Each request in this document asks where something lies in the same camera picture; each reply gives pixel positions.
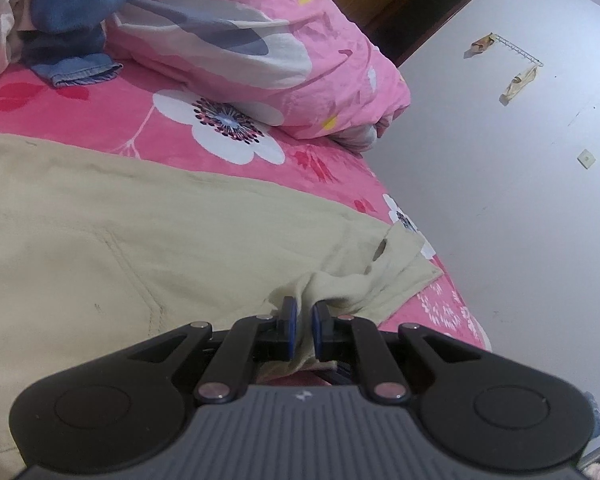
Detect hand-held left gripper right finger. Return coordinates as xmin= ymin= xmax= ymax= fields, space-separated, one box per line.
xmin=311 ymin=300 xmax=485 ymax=405

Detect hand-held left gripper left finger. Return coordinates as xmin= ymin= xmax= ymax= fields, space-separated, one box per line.
xmin=127 ymin=296 xmax=298 ymax=405

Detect beige pants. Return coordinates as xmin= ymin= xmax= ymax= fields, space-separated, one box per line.
xmin=0 ymin=132 xmax=443 ymax=476

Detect blue denim jeans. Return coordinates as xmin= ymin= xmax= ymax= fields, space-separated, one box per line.
xmin=17 ymin=0 xmax=131 ymax=90

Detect metal wall hook rail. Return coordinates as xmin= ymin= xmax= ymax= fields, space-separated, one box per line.
xmin=495 ymin=34 xmax=545 ymax=67

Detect pink floral duvet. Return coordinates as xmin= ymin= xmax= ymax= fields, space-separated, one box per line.
xmin=102 ymin=0 xmax=412 ymax=153

